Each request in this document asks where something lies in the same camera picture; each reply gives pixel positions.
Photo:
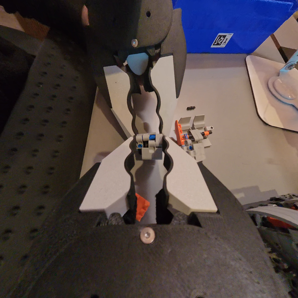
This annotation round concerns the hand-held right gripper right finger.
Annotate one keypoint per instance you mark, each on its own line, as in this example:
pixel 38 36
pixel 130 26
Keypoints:
pixel 191 186

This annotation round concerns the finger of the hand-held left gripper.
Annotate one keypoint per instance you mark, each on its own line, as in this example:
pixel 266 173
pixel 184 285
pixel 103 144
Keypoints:
pixel 166 88
pixel 116 93

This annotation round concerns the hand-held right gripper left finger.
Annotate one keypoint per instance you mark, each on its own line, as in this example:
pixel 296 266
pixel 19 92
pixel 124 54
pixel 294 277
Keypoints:
pixel 107 186

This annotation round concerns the grey orange toy brick assembly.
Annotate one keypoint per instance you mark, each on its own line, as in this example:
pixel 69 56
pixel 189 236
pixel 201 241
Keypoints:
pixel 196 136

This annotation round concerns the person's left hand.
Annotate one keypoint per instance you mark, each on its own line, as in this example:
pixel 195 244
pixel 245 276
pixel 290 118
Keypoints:
pixel 85 16

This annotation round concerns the orange translucent toy brick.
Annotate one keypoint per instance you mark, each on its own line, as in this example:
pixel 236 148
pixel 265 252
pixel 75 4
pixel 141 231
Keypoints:
pixel 142 207

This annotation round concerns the blue plastic bin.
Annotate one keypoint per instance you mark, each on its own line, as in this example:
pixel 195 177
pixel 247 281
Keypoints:
pixel 202 28

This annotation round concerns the black perforated pad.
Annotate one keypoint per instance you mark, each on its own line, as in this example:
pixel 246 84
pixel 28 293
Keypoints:
pixel 35 139

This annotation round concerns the grey orange toy tracked vehicle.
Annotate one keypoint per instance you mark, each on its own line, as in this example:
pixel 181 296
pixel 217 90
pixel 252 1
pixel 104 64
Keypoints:
pixel 274 211

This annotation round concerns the wooden cabinet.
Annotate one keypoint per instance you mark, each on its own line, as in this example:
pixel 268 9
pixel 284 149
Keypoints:
pixel 28 28

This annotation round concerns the silver monitor stand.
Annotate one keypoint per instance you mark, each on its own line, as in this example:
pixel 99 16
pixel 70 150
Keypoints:
pixel 263 93

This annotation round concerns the person's black jacket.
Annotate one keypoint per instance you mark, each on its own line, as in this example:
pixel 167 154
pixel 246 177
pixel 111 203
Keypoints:
pixel 11 81

